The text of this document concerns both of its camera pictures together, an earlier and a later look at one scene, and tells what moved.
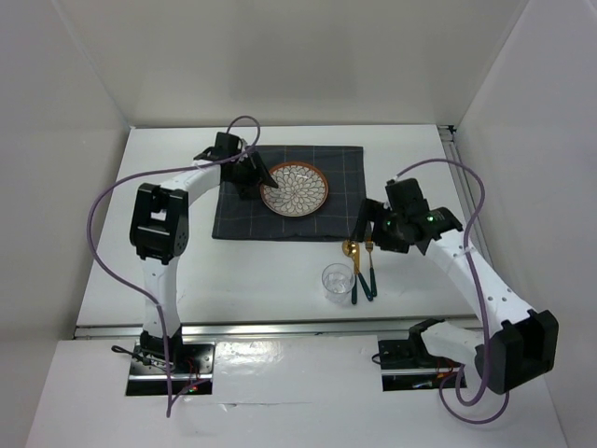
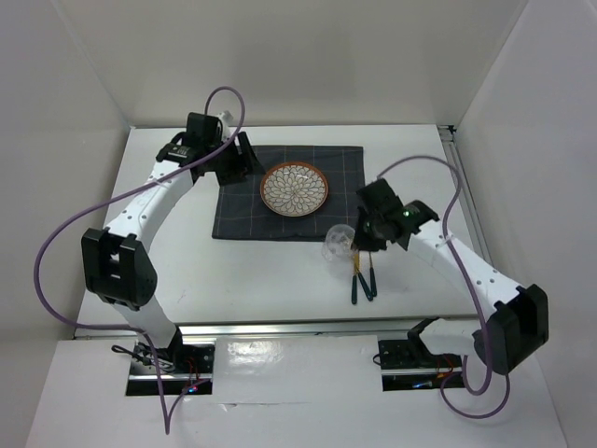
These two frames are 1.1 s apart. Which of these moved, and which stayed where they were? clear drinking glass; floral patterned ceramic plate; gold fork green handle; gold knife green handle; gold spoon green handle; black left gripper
Moved: clear drinking glass; black left gripper
Stayed: floral patterned ceramic plate; gold knife green handle; gold fork green handle; gold spoon green handle
